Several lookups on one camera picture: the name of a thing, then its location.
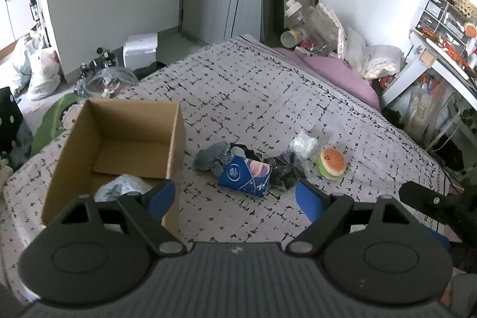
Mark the black item in clear bag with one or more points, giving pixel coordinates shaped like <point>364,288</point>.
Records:
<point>119,187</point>

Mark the yellow white can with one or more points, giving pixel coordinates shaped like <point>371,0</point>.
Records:
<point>290,37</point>

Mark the grey printed blanket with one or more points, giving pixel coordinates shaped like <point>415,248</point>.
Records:
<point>261,98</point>

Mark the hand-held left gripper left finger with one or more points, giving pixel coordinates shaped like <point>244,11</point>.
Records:
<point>162,195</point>

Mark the grey cloth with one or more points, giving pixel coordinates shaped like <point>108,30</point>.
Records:
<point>210,157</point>

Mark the crumpled clear plastic sheet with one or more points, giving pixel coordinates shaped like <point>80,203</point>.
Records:
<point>104,79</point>

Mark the green cartoon cushion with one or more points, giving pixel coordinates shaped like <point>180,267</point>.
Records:
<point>56,118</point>

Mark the black polka dot bag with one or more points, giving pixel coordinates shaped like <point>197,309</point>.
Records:
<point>11,124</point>

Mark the white box appliance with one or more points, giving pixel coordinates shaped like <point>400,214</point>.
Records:
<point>139,49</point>

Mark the grey white plastic bag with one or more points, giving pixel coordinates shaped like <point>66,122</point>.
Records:
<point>20,64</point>

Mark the brown cardboard box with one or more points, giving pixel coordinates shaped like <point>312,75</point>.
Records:
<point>123,124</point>

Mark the hamburger toy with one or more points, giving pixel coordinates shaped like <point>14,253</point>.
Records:
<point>331,161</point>

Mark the pink sheet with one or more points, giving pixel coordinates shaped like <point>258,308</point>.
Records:
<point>335,72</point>

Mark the wicker basket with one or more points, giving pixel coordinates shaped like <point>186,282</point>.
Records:
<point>465,5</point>

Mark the clear plastic bag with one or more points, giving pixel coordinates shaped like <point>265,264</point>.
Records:
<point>303,144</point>

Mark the bags under desk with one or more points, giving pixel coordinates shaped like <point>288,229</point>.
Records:
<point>425,109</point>

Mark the black tripod gear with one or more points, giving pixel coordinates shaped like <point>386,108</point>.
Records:
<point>98,61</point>

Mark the white pink plastic bag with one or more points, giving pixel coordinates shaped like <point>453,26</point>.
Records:
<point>44,70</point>

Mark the white desk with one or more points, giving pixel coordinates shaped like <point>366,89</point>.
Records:
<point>404,74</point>

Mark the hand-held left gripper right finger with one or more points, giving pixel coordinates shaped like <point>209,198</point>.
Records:
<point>309,199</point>

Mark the blue tissue packet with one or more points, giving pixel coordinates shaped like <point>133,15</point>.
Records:
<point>238,176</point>

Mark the grey drawer organizer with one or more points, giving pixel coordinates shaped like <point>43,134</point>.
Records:
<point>436,10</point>

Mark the clear plastic jar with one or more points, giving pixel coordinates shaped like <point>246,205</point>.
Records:
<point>294,13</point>

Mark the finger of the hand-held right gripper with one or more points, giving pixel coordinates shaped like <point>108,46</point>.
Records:
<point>421,197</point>
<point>438,238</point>

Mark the white cabinet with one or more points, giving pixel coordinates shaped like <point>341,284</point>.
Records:
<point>18,5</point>

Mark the beige fabric bag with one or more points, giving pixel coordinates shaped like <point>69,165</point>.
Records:
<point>324,23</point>

